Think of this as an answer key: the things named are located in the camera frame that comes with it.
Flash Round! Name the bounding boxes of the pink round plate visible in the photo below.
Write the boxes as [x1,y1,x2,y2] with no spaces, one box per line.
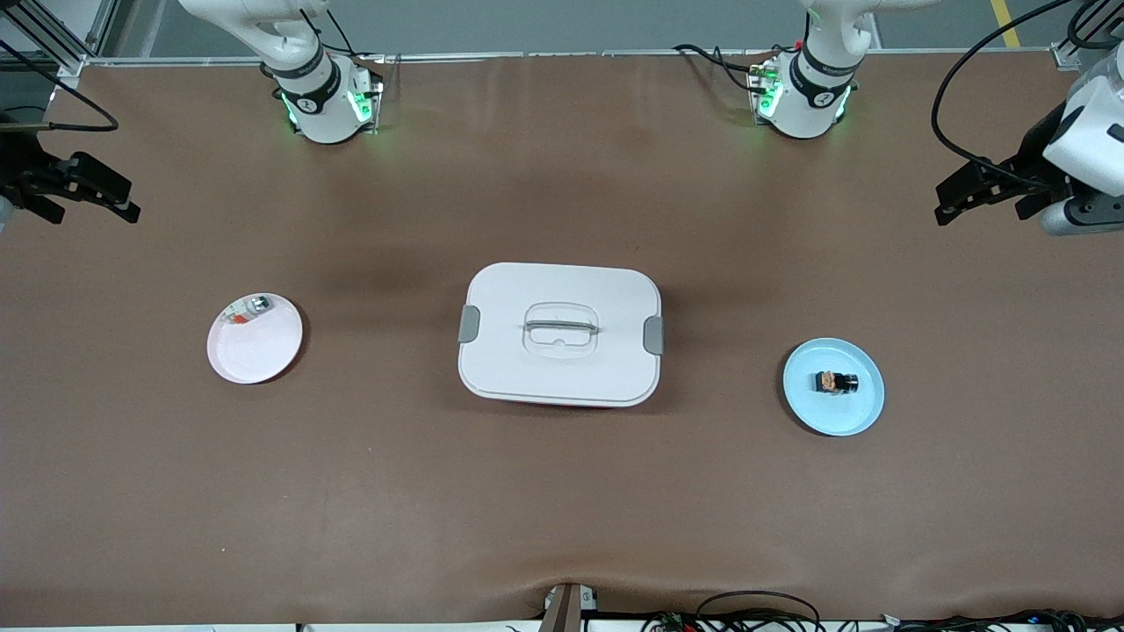
[206,292,304,385]

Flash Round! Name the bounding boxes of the light blue round plate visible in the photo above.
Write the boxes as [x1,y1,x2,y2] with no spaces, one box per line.
[782,338,886,438]

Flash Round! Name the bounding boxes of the white lidded storage box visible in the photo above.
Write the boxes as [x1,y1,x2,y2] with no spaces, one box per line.
[457,262,666,408]

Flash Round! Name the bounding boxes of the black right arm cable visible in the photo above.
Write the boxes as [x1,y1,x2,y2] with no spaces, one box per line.
[0,39,120,133]

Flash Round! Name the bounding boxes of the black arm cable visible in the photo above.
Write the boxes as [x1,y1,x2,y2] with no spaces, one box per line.
[0,39,120,133]
[931,0,1077,190]

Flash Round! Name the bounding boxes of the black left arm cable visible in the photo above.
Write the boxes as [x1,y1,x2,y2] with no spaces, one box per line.
[931,0,1077,190]

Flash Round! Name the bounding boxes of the aluminium frame profile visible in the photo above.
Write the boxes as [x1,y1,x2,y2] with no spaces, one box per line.
[0,0,119,78]

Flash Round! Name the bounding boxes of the black hanging cables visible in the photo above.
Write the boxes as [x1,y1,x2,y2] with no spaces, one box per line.
[1066,0,1124,50]

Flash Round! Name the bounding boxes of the black base power cables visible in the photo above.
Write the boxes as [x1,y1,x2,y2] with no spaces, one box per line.
[674,42,774,93]

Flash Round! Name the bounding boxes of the black cable bundle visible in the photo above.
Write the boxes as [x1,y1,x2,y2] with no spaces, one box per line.
[878,608,1124,632]

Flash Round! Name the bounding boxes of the metal table edge rail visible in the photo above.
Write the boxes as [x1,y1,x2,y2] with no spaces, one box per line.
[83,48,1063,68]

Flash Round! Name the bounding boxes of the black looped cable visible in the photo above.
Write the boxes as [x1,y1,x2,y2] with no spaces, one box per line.
[694,590,823,632]

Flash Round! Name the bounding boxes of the brown camera mount bracket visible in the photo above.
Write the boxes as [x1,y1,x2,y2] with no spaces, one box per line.
[537,582,598,632]

